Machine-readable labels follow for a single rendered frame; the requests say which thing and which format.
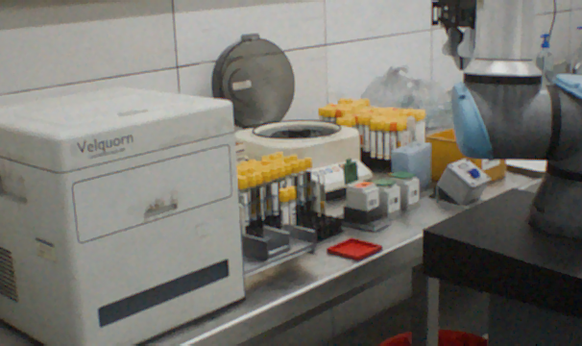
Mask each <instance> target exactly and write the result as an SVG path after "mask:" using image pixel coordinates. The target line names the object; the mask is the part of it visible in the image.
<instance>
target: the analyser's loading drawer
mask: <svg viewBox="0 0 582 346"><path fill-rule="evenodd" d="M242 235H243V257H244V274H245V277H248V276H250V275H253V274H254V273H257V272H259V271H261V270H264V269H266V268H269V267H271V266H273V265H276V264H278V263H281V262H284V261H286V260H290V259H292V258H294V257H296V256H299V255H301V254H304V253H308V254H310V255H316V238H315V231H314V230H310V229H307V228H304V227H300V226H296V225H292V224H288V223H285V224H284V230H279V229H275V228H272V227H268V226H263V238H262V239H260V238H256V236H253V235H247V234H242Z"/></svg>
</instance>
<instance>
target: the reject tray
mask: <svg viewBox="0 0 582 346"><path fill-rule="evenodd" d="M382 250H383V246H381V245H378V244H373V243H370V242H366V241H362V240H358V238H354V237H350V239H348V240H345V241H343V242H341V243H338V244H336V245H334V246H331V247H329V248H327V253H330V254H333V255H336V256H340V257H343V258H347V259H351V260H357V261H359V260H362V259H364V258H367V257H368V256H370V255H372V254H374V253H378V252H380V251H382Z"/></svg>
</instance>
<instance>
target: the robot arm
mask: <svg viewBox="0 0 582 346"><path fill-rule="evenodd" d="M535 7H536V0H438V1H432V17H431V26H437V25H439V21H440V26H441V27H445V31H446V34H447V36H448V40H447V41H446V42H445V43H444V44H443V46H442V52H443V54H444V55H448V56H451V57H452V59H453V61H454V63H455V65H456V68H457V69H458V71H461V70H463V71H464V83H462V82H459V83H458V84H455V85H454V86H453V89H452V98H451V103H452V118H453V126H454V131H455V137H456V141H457V145H458V148H459V150H460V152H461V153H462V154H463V155H464V156H465V157H467V158H469V159H479V160H488V161H493V160H504V161H546V171H545V175H544V176H543V178H542V180H541V183H540V185H539V187H538V189H537V191H536V193H535V195H534V197H533V200H532V203H531V205H530V210H529V221H530V223H531V224H532V225H533V226H534V227H536V228H537V229H539V230H541V231H543V232H546V233H548V234H551V235H557V236H560V237H564V238H570V239H575V240H582V75H575V74H557V75H556V76H555V77H554V80H553V83H554V85H542V77H543V73H542V71H541V70H540V69H539V68H538V67H537V66H536V65H535V64H534V62H533V59H532V49H533V35H534V21H535ZM434 8H437V20H434ZM439 9H440V16H439ZM458 27H460V28H466V29H465V30H464V33H463V32H462V31H461V30H460V29H459V28H458ZM467 27H469V28H467ZM463 57H464V58H463ZM462 59H463V61H462ZM473 59H474V61H473ZM472 62H473V63H472Z"/></svg>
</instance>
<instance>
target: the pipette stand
mask: <svg viewBox="0 0 582 346"><path fill-rule="evenodd" d="M430 150H431V144H430V143H421V142H413V143H412V148H410V144H408V145H405V146H403V147H401V148H399V149H396V150H394V151H392V174H393V173H396V172H399V171H404V172H410V173H415V174H416V179H419V198H421V197H423V196H425V195H427V194H428V193H430V191H432V190H434V187H435V186H436V185H432V184H431V183H430Z"/></svg>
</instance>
